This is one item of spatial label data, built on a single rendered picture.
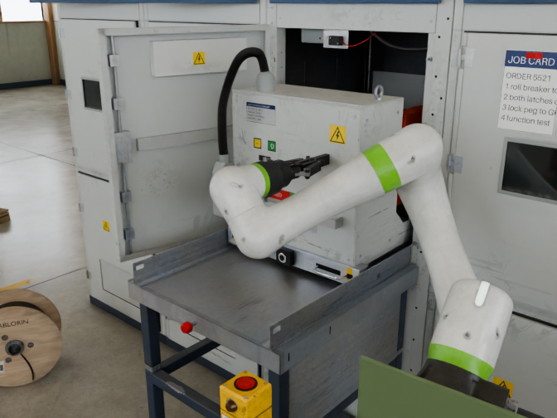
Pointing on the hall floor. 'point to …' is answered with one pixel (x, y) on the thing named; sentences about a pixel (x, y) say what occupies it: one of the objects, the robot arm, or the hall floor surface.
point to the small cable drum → (27, 337)
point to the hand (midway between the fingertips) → (320, 161)
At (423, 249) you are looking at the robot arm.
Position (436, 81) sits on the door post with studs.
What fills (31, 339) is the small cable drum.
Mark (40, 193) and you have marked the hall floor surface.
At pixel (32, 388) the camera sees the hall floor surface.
